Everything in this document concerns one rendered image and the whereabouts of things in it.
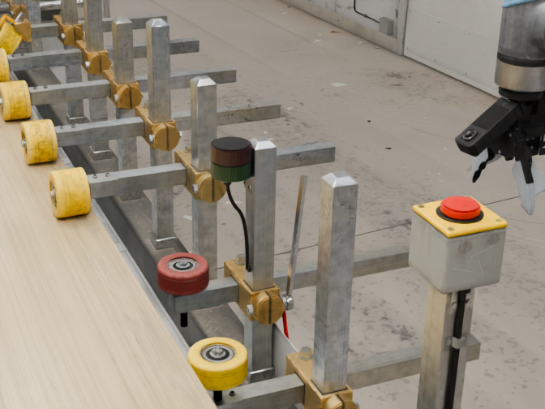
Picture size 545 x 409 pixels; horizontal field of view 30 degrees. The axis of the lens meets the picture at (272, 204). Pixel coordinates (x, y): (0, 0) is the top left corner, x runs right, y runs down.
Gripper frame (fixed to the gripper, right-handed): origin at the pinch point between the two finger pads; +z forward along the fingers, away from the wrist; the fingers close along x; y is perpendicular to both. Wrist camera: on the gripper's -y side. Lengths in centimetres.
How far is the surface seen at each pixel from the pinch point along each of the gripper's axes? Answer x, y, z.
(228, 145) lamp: 3, -50, -18
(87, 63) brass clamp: 99, -38, -1
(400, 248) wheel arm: 4.7, -16.2, 7.8
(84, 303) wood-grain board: 5, -72, 4
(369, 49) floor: 353, 214, 93
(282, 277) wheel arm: 5.2, -38.8, 7.9
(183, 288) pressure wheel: 4, -56, 5
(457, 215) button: -49, -50, -29
